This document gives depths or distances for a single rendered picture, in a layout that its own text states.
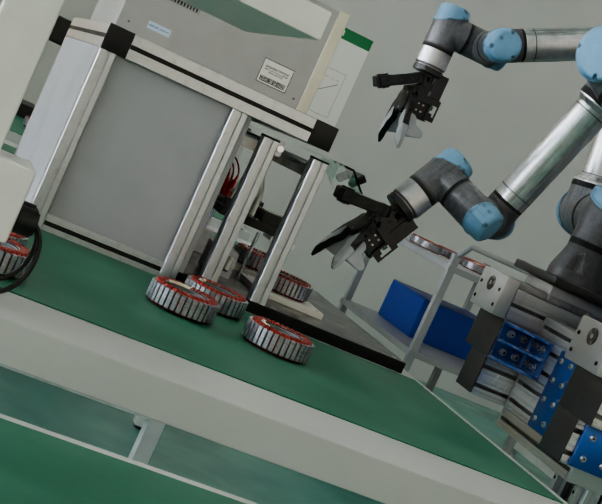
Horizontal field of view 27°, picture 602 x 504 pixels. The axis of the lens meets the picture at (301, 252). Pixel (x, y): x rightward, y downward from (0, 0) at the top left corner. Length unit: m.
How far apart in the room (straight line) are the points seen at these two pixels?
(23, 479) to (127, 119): 1.30
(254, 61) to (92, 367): 1.03
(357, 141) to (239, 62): 5.80
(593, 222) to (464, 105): 5.48
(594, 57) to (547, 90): 6.14
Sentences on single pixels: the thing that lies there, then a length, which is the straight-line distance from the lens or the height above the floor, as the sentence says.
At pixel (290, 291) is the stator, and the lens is 2.44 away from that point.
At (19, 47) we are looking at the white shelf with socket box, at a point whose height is 1.02.
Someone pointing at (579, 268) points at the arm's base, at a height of 1.07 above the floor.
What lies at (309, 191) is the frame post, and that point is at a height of 0.99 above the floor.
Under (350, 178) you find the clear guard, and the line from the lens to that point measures 2.73.
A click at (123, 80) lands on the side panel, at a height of 1.04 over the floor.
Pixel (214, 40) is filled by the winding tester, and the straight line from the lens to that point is 2.31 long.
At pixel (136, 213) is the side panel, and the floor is 0.84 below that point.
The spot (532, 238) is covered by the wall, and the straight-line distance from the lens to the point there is 8.67.
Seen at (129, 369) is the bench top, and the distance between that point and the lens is 1.44.
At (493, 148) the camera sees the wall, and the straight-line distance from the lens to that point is 8.45.
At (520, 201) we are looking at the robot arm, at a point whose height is 1.14.
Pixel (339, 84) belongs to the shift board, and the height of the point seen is 1.56.
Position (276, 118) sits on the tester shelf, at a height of 1.09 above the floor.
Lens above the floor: 1.04
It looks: 4 degrees down
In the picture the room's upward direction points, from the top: 24 degrees clockwise
